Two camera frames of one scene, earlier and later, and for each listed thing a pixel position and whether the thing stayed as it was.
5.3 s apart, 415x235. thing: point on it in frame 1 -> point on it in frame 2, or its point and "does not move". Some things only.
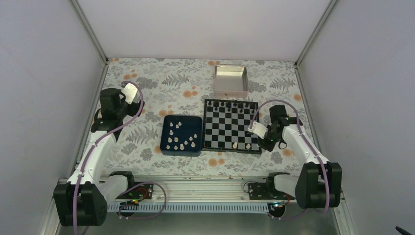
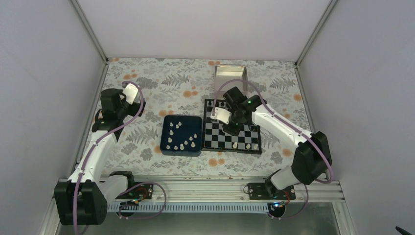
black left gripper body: x=134 y=108 does not move
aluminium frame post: x=87 y=26 does not move
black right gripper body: x=269 y=146 -> x=235 y=130
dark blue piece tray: x=181 y=135 does not move
